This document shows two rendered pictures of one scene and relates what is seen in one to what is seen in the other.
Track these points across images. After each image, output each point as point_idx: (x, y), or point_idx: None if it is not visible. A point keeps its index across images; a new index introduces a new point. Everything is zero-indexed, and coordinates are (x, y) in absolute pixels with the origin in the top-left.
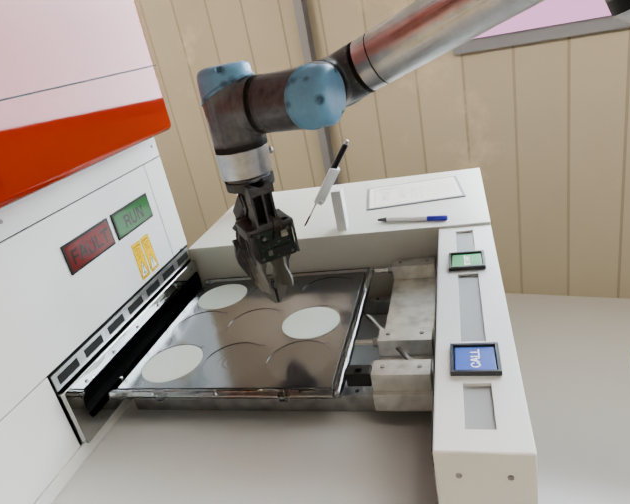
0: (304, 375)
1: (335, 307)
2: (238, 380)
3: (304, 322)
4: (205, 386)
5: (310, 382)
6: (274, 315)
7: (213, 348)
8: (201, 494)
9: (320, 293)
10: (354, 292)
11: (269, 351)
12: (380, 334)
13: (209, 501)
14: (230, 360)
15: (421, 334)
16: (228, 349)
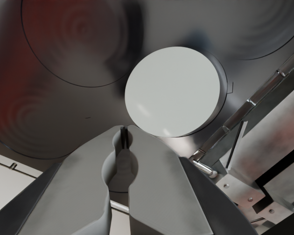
0: (120, 187)
1: (226, 79)
2: (44, 162)
3: (164, 92)
4: None
5: (121, 198)
6: (127, 25)
7: None
8: (19, 175)
9: (241, 3)
10: (281, 54)
11: (92, 130)
12: (220, 182)
13: (27, 182)
14: (31, 116)
15: (248, 200)
16: (27, 85)
